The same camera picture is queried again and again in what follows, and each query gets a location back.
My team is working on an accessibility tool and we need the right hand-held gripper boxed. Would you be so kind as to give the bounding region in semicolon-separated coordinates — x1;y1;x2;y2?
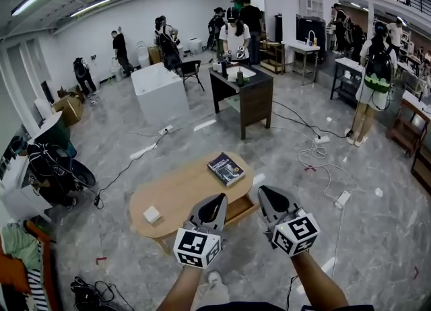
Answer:
257;185;321;258

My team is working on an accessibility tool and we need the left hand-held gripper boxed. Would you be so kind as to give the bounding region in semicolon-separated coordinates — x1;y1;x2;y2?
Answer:
172;193;230;270

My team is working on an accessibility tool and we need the wooden drawer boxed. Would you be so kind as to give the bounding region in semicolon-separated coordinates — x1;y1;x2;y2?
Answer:
224;193;261;227

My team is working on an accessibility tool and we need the person's right forearm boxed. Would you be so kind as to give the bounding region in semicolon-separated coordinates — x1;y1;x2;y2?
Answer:
289;250;350;311

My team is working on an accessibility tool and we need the person's left forearm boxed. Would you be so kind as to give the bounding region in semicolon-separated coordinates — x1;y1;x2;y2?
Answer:
156;262;212;311

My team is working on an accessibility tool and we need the wooden coffee table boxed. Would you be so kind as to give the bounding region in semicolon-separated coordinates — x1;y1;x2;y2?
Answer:
129;151;261;256

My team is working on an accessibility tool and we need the dark blue book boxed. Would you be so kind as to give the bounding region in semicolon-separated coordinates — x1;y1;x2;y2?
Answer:
206;151;246;188

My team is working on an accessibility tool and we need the small white box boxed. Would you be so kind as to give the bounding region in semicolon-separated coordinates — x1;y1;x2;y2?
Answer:
142;205;162;225

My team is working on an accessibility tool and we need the white power adapter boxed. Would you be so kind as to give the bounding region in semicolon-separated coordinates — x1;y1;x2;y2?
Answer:
333;191;352;209

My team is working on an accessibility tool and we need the person's white shoe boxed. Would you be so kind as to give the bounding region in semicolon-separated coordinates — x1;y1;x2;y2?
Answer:
205;270;230;304

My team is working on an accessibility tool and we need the dark wooden sink desk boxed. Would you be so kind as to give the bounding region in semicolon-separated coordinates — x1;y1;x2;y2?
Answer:
208;63;275;141

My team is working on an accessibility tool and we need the person's dark clothing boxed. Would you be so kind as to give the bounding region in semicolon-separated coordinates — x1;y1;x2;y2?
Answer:
197;300;375;311

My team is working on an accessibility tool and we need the white bathtub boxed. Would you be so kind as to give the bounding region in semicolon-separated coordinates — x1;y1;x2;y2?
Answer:
130;61;191;126

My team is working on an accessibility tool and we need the white sink basin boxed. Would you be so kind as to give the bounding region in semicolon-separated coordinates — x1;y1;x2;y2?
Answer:
226;65;257;81

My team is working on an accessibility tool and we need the black chair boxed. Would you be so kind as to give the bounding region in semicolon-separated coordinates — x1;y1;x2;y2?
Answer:
174;59;206;92

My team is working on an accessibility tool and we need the white top black table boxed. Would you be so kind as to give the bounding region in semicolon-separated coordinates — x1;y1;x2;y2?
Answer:
329;57;365;106

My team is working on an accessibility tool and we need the wooden shelf rack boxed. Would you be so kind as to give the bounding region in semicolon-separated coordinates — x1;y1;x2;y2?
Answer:
260;40;286;75

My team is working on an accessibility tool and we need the metal table with faucet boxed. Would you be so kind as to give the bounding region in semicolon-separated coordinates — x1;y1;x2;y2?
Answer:
288;30;321;85

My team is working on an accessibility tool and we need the brown wooden side table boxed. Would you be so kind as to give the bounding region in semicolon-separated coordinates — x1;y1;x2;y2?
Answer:
389;90;431;158

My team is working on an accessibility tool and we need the white box appliance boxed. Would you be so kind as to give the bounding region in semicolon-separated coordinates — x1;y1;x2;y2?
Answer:
187;37;203;56

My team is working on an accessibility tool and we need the black cabinet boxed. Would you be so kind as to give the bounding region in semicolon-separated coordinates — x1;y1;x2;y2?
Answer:
295;15;327;62

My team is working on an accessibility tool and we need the cardboard box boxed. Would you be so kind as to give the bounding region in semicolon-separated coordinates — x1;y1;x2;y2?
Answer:
51;94;85;128

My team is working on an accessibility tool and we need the round green table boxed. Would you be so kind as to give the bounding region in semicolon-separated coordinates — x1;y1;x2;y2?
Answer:
32;110;72;147

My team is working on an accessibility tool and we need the pile of clothes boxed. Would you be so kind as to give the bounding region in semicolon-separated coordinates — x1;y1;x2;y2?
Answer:
0;220;60;311

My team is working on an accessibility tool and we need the white cable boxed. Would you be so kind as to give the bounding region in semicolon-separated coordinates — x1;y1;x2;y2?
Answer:
297;141;360;203

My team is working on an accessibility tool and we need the black floor cable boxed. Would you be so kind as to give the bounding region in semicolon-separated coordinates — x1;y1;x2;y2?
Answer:
271;100;347;139

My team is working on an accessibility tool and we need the bundle of black cables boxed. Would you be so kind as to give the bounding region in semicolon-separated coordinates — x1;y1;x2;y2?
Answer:
69;275;117;311

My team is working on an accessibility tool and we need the white wall cabinet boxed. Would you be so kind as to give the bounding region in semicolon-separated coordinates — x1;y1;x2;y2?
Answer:
298;0;325;18

